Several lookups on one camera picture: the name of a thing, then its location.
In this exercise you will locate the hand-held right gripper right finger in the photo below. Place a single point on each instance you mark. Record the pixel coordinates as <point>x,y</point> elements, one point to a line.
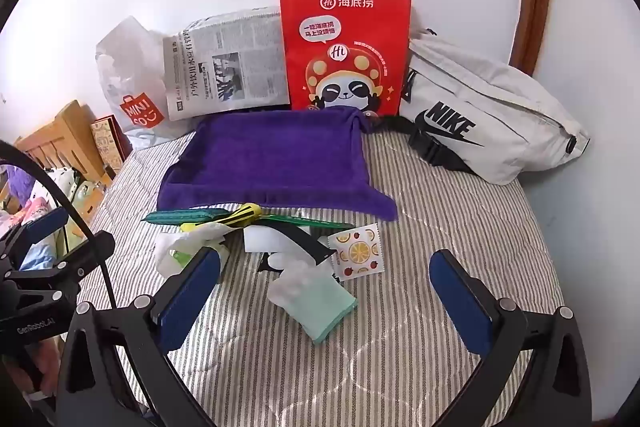
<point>460,302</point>

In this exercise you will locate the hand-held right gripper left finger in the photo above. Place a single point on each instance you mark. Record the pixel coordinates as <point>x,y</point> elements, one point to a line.
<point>190,297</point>

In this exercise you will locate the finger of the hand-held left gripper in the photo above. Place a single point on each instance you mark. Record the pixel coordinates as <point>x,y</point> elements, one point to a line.
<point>75,259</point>
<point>45,224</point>

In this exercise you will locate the teal knit cloth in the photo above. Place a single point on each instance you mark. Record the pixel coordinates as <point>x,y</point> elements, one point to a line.
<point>175,216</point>

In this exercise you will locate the white sponge block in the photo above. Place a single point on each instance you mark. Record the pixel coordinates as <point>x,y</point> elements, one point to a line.
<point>265,239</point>

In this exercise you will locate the fruit print packet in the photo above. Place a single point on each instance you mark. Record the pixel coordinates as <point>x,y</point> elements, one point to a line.
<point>355,252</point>

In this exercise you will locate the mint green cloth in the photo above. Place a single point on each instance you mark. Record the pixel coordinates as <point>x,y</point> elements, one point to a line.
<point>327,312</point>

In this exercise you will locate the person's left hand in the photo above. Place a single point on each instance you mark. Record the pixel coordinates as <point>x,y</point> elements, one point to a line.
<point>44,369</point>

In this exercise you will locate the pastel printed bedding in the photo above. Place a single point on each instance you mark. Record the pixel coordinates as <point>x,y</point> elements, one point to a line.
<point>80,197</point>

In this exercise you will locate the green tissue packet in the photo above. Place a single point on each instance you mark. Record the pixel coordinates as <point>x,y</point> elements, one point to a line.
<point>200,232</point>

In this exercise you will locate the striped bed sheet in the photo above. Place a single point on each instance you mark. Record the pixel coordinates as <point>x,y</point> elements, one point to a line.
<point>450,217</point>

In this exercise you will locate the wooden headboard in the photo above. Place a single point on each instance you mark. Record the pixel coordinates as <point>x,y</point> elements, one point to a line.
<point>55,132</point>

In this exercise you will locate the patterned cardboard box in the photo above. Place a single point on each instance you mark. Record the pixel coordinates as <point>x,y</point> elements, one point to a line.
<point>105,142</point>

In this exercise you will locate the black band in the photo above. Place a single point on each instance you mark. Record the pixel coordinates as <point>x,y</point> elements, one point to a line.
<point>310,244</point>

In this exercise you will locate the purple towel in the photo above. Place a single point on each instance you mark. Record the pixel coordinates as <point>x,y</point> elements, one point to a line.
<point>275,157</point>

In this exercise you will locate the white plastic shopping bag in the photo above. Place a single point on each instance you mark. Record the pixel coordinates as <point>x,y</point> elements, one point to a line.
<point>120,72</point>

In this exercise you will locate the light grey waist bag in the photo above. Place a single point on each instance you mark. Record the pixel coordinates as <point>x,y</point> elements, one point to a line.
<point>475,82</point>

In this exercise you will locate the folded newspaper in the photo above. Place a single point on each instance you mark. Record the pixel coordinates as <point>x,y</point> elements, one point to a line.
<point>225,57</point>

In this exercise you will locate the red panda print paper bag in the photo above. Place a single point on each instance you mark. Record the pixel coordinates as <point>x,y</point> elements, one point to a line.
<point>345,47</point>

